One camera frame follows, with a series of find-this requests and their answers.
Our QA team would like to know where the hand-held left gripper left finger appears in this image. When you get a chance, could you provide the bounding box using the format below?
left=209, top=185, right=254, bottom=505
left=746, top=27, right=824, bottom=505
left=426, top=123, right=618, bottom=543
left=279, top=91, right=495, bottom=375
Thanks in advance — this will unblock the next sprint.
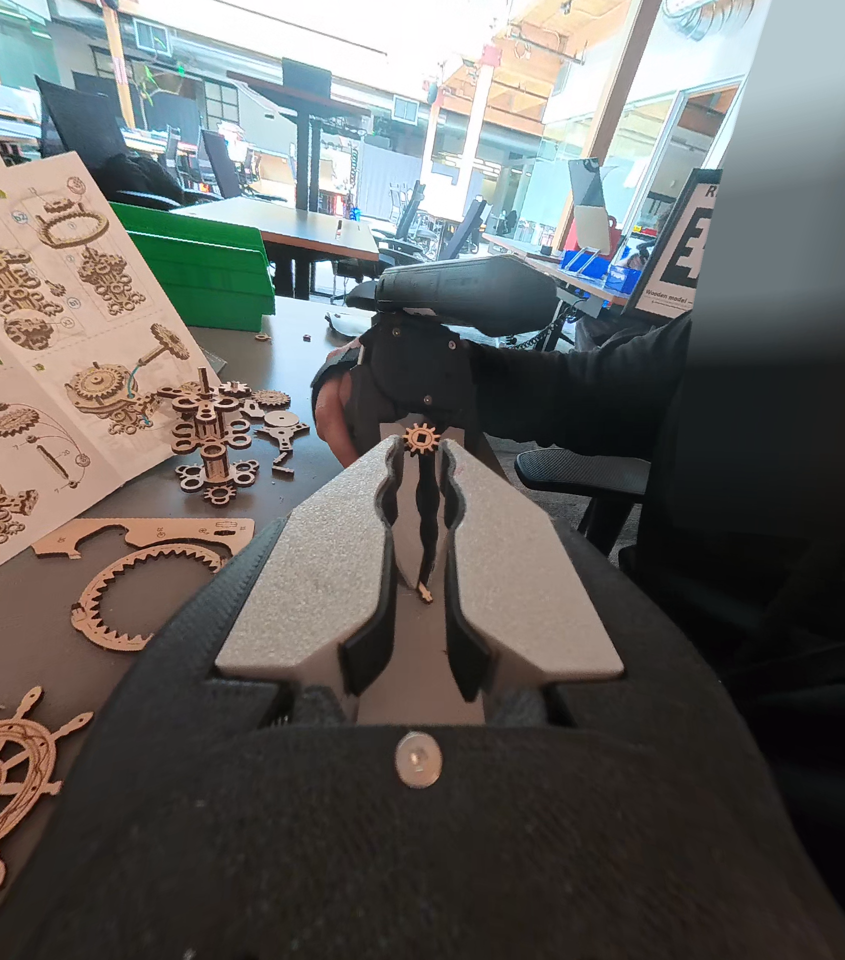
left=215, top=436, right=404, bottom=723

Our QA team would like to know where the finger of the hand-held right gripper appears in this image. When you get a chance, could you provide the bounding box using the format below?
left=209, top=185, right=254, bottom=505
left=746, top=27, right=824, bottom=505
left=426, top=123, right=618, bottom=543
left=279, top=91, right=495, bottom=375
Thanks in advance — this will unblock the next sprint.
left=411, top=453, right=430, bottom=594
left=427, top=453, right=445, bottom=591

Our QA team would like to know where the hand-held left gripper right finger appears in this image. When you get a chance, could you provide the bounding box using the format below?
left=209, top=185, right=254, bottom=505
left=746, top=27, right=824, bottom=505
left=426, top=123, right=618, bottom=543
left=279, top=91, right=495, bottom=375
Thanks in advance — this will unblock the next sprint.
left=442, top=439, right=626, bottom=723

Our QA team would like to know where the wooden arm piece with holes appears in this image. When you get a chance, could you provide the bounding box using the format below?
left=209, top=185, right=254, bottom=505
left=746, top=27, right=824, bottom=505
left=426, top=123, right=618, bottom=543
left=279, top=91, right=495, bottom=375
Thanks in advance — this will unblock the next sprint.
left=251, top=408, right=313, bottom=453

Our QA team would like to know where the person's right forearm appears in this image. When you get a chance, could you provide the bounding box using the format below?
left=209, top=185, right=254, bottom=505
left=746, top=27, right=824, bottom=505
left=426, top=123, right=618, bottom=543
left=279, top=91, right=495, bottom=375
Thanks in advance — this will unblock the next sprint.
left=467, top=311, right=694, bottom=460

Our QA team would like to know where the person's right hand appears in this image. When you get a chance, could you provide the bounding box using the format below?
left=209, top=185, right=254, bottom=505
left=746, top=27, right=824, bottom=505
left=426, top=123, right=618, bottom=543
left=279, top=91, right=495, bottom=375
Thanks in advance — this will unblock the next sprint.
left=313, top=377, right=364, bottom=469

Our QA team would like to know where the black swivel office chair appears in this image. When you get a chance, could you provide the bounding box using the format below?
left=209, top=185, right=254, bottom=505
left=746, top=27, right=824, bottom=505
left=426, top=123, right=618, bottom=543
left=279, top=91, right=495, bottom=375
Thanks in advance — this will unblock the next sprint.
left=514, top=444, right=654, bottom=558

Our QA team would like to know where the wooden looped disc spindle assembly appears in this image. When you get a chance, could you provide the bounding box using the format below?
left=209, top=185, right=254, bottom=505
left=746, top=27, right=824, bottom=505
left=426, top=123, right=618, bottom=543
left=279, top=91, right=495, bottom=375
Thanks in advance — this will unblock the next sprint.
left=156, top=366, right=259, bottom=505

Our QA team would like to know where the brown-topped desk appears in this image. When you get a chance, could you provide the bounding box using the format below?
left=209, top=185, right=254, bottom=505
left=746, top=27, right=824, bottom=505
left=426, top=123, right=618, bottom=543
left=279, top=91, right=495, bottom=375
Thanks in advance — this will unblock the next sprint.
left=167, top=196, right=381, bottom=301

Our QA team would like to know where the blue storage bin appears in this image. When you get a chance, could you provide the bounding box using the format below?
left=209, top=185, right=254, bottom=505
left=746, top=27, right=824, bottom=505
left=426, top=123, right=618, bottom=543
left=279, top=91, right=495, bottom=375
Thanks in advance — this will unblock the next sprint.
left=606, top=255, right=650, bottom=295

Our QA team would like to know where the green plastic bin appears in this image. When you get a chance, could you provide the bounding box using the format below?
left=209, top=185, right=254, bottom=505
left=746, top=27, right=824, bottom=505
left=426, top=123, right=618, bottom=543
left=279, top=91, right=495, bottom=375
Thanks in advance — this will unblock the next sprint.
left=109, top=201, right=268, bottom=260
left=126, top=228, right=278, bottom=333

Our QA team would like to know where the printed sign card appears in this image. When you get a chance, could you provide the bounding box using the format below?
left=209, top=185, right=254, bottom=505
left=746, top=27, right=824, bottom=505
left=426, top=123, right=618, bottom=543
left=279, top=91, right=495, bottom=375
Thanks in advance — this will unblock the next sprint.
left=621, top=168, right=724, bottom=324

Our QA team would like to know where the dark standing desk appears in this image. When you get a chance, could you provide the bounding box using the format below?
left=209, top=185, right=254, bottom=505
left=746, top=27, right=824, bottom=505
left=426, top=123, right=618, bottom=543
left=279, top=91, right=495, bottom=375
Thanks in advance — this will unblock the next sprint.
left=226, top=69, right=394, bottom=213

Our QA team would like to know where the black monitor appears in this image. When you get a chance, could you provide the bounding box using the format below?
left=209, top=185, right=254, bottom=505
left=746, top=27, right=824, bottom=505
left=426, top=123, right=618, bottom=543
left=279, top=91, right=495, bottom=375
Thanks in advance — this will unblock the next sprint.
left=281, top=57, right=333, bottom=95

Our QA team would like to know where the black bundled jacket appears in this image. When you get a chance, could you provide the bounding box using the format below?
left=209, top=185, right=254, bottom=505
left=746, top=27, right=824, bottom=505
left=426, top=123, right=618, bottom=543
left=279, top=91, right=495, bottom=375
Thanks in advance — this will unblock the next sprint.
left=109, top=152, right=185, bottom=205

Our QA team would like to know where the folded assembly instruction sheet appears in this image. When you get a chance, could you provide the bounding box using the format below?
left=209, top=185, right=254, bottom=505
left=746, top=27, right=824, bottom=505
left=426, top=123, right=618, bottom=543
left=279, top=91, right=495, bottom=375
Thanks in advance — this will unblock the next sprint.
left=0, top=150, right=208, bottom=610

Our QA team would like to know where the black mesh office chair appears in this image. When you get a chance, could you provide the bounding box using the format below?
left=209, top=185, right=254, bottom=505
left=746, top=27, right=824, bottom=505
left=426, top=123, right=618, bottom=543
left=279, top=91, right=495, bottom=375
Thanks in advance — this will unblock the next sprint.
left=36, top=75, right=185, bottom=213

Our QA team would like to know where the coiled black cable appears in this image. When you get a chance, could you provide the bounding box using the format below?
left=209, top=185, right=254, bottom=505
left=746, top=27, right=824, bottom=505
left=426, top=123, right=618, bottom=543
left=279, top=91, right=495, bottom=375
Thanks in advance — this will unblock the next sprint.
left=507, top=306, right=568, bottom=352

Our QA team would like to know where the wooden frame offcut sheet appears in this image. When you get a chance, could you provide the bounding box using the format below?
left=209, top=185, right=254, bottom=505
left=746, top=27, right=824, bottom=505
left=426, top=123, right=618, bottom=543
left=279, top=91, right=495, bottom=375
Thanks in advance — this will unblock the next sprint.
left=31, top=517, right=256, bottom=580

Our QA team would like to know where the wooden inner-toothed ring gear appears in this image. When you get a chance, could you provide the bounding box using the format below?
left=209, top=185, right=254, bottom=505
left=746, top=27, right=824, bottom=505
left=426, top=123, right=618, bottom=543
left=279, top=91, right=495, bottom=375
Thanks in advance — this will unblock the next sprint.
left=70, top=543, right=232, bottom=654

